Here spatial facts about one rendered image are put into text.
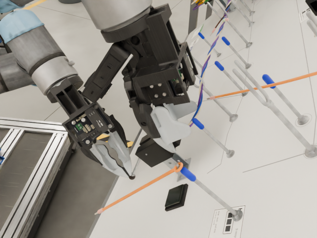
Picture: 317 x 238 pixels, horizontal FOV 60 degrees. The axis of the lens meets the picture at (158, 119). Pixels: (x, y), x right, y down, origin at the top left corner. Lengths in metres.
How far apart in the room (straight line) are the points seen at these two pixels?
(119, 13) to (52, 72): 0.24
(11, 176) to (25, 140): 0.26
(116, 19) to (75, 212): 1.49
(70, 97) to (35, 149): 1.30
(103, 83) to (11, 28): 0.23
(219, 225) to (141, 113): 0.17
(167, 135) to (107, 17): 0.18
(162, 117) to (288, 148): 0.17
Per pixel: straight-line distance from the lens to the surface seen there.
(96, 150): 0.53
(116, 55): 0.35
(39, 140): 1.83
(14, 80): 0.64
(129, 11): 0.32
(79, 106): 0.51
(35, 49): 0.54
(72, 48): 3.04
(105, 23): 0.33
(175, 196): 0.46
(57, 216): 1.74
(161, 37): 0.33
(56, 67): 0.52
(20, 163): 1.76
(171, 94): 0.35
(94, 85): 0.40
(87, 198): 1.75
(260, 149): 0.41
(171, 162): 0.48
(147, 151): 0.46
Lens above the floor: 1.49
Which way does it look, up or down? 45 degrees down
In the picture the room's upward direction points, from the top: straight up
